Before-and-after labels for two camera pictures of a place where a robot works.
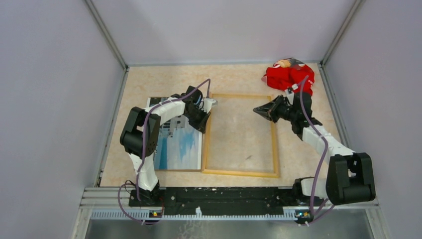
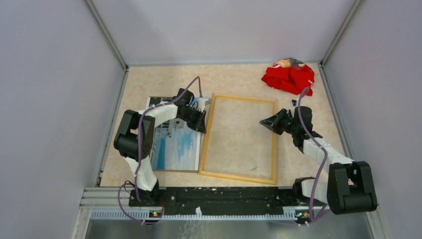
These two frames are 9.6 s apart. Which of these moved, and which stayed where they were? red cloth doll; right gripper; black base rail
Moved: right gripper
Stayed: red cloth doll; black base rail
